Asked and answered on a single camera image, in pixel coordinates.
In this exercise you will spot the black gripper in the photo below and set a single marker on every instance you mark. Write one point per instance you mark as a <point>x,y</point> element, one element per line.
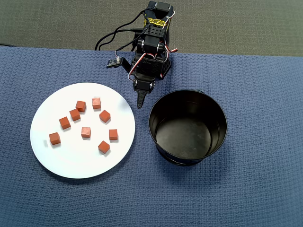
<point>143,84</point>

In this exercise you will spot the small red cube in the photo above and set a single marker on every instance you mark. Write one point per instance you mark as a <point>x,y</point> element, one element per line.
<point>104,116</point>
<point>54,138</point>
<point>104,147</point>
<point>86,132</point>
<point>75,115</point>
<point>96,103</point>
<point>113,134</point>
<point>64,123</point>
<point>81,106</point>

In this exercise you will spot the white round plate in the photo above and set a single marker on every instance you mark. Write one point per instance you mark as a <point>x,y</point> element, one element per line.
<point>71,160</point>

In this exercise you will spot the black metal bucket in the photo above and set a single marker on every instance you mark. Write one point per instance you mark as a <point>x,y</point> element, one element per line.
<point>184,139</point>

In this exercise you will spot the blue woven table cloth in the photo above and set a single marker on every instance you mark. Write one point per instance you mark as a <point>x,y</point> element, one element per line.
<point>236,189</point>

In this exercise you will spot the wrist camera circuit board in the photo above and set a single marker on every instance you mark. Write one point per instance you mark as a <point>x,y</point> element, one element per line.
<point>114,62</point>

